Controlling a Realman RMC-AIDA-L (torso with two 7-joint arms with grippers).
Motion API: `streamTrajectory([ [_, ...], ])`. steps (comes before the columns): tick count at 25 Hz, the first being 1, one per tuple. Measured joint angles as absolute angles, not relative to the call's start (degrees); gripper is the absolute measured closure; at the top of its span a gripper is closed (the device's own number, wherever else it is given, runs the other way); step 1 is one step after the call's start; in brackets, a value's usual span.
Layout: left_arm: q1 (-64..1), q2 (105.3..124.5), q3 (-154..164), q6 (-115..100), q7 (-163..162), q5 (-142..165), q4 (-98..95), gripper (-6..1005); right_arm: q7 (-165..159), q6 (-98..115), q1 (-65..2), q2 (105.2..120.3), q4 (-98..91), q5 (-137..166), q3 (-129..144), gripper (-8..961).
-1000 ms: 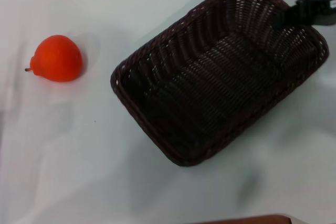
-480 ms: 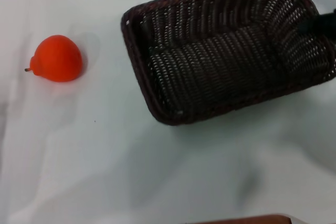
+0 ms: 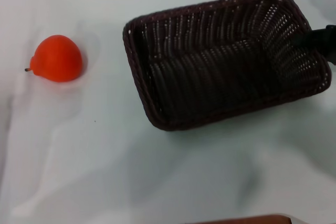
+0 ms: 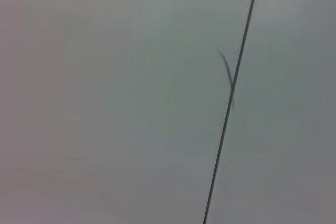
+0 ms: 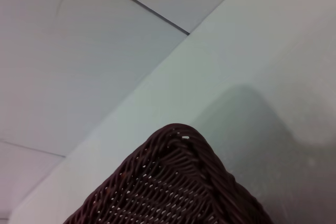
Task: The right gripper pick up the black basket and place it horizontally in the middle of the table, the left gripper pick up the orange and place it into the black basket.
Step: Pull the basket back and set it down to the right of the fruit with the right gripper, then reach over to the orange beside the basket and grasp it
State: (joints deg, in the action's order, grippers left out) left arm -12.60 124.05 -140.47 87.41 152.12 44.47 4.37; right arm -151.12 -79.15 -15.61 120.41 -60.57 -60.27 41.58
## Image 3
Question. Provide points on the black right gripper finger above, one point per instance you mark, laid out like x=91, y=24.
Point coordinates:
x=331, y=58
x=319, y=40

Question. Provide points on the white tablecloth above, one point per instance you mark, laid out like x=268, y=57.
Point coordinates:
x=105, y=161

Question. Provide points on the black woven rectangular basket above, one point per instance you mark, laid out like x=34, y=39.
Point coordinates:
x=210, y=82

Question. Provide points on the orange toy pear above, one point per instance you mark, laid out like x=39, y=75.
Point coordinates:
x=57, y=58

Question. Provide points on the brown wooden edge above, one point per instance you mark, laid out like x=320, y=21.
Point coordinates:
x=244, y=220

